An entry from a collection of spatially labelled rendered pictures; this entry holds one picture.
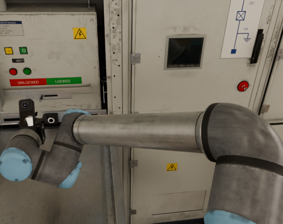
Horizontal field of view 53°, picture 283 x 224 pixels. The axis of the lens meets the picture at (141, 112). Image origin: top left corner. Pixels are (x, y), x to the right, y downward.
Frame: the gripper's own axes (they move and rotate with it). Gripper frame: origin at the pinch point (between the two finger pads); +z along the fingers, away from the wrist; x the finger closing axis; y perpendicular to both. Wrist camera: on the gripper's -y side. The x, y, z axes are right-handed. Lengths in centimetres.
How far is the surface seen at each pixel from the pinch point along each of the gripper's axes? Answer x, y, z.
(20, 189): -7.4, 25.2, -13.4
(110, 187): 26.0, 26.2, -16.9
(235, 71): 90, -7, 18
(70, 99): 10.0, 4.6, 26.8
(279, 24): 108, -28, 16
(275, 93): 114, 6, 20
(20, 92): -11.0, -2.2, 21.8
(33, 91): -5.3, -2.0, 21.7
